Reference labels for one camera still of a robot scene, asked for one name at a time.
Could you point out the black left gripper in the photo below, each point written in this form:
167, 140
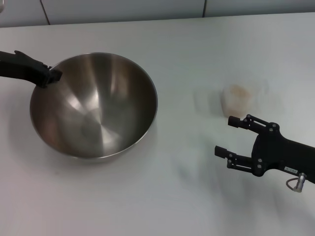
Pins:
17, 66

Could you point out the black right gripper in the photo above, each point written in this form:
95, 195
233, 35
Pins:
275, 150

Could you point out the clear plastic measuring cup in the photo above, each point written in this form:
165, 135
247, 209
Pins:
246, 110

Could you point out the white rice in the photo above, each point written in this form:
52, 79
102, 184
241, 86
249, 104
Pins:
235, 100

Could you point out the stainless steel mixing bowl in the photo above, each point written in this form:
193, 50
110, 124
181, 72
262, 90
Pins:
98, 110

